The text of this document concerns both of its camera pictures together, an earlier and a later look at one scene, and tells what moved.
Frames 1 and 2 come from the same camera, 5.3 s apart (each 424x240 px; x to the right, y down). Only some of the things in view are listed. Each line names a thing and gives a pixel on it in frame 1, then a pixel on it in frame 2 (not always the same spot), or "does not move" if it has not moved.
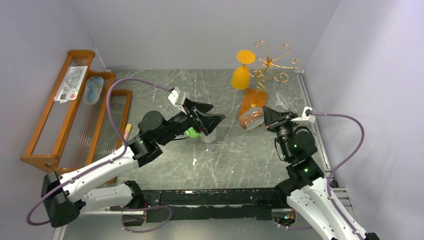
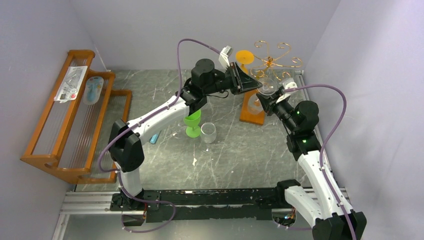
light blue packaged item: [92, 90] does not move
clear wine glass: [253, 117] -> [268, 87]
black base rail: [251, 204] does not move
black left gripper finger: [208, 123] -> [247, 82]
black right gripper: [278, 122] -> [269, 103]
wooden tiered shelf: [76, 132] does not move
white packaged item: [71, 84] does not move
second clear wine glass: [208, 139] does not move
